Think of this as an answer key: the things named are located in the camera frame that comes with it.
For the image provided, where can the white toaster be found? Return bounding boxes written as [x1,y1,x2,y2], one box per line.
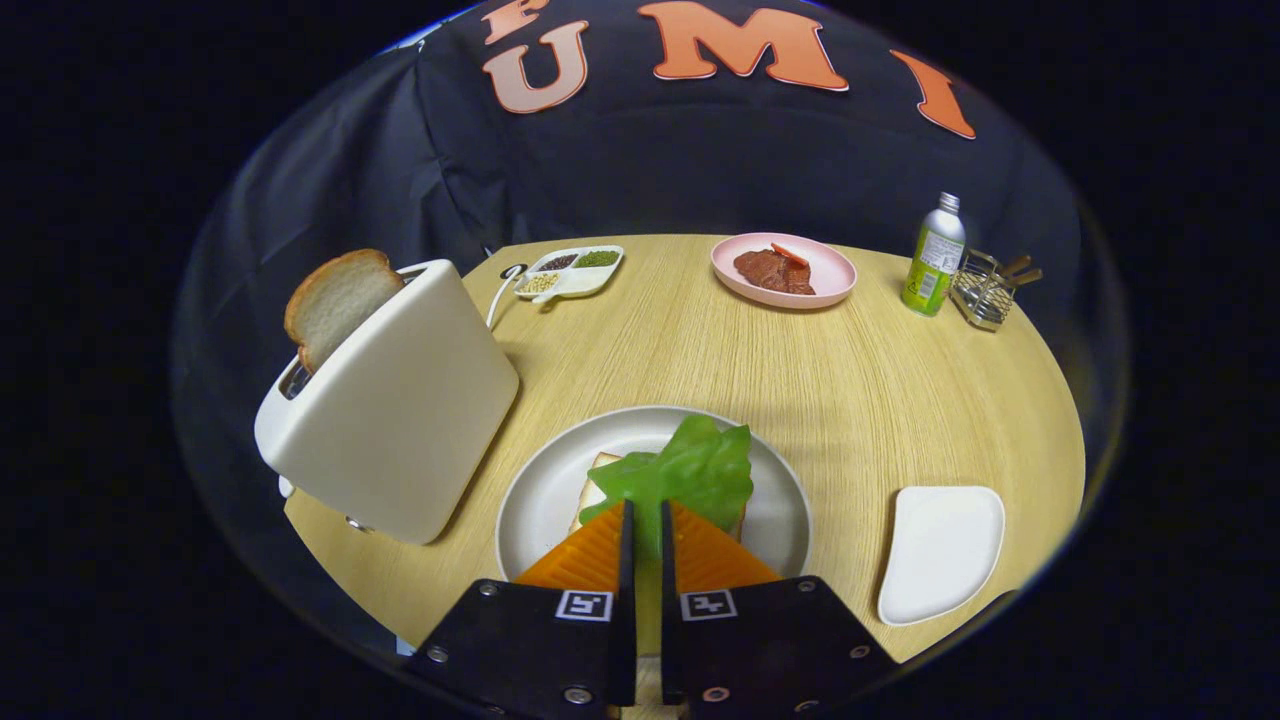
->
[254,259,521,546]

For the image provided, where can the white toaster power cable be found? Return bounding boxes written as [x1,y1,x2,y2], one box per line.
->
[486,266,525,328]

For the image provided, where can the silver bottle with green label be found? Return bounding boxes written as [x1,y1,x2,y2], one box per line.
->
[901,192,967,318]

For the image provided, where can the wire utensil basket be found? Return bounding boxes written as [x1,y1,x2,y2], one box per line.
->
[948,249,1021,333]

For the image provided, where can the round white plate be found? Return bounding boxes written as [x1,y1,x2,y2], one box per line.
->
[496,405,813,586]

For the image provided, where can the bread slice with ham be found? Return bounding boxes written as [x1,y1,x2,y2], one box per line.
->
[570,452,747,541]

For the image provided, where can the small white curved dish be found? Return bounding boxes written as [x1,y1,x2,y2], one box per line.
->
[878,486,1006,627]

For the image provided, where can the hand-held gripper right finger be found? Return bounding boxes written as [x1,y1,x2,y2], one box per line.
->
[660,499,899,720]

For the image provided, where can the white divided dish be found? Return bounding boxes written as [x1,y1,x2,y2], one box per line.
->
[514,245,625,305]

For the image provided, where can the plain toast bread slice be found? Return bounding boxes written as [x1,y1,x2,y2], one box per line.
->
[284,249,406,375]

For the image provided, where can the pink plate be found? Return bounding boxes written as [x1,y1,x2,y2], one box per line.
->
[710,233,858,310]

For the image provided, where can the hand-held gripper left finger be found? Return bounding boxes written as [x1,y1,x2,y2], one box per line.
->
[403,499,639,720]

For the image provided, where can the green lettuce leaf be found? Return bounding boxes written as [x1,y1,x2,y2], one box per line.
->
[578,414,755,656]

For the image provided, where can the red meat slices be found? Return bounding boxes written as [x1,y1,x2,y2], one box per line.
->
[733,248,816,296]

